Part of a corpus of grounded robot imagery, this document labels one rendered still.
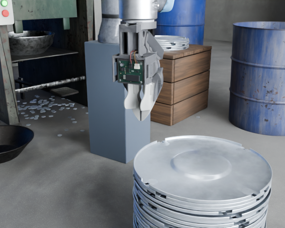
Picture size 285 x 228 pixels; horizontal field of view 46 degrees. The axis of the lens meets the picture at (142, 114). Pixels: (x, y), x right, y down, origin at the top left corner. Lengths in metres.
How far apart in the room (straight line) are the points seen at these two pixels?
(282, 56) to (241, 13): 3.26
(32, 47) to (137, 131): 0.80
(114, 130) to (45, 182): 0.31
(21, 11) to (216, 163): 1.25
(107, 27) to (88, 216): 0.64
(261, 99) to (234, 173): 0.91
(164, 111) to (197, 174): 1.00
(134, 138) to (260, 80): 0.63
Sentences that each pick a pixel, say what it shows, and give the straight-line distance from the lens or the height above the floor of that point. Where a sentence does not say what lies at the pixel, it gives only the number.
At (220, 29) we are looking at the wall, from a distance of 4.96.
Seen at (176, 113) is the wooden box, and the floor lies 0.06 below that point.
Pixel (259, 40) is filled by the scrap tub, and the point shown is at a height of 0.43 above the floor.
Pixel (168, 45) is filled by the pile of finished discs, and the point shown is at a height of 0.38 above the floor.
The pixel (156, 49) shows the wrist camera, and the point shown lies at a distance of 0.74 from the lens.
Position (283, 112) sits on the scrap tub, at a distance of 1.64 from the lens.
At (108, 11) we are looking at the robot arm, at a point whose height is 0.56.
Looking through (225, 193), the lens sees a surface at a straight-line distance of 0.66.
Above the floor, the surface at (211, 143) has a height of 0.27.
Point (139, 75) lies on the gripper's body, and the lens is 0.65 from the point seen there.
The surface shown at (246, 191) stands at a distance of 0.67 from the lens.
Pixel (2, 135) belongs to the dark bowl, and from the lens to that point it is 1.60.
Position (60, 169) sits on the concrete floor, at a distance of 1.31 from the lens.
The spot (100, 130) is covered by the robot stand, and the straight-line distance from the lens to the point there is 1.34.
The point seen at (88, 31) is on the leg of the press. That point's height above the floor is 0.43.
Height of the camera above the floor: 0.62
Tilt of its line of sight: 20 degrees down
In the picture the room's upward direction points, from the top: straight up
